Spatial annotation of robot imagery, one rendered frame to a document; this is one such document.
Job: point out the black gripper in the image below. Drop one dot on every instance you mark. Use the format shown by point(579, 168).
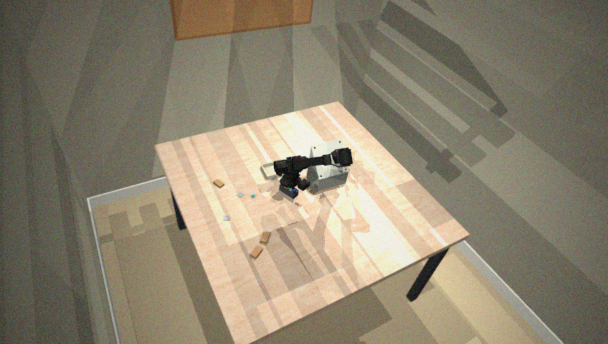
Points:
point(302, 184)

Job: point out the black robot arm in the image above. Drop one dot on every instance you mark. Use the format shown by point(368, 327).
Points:
point(296, 164)

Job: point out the beige shallow open tray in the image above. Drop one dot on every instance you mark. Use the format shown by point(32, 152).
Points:
point(269, 171)

